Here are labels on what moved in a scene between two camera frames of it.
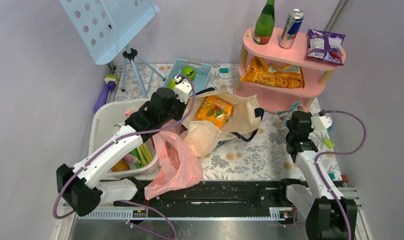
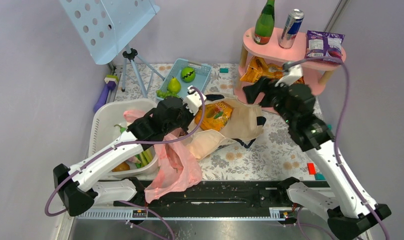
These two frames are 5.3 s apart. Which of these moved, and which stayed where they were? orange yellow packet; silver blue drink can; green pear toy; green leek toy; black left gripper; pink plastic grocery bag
Moved: orange yellow packet; black left gripper
Stayed: pink plastic grocery bag; silver blue drink can; green leek toy; green pear toy
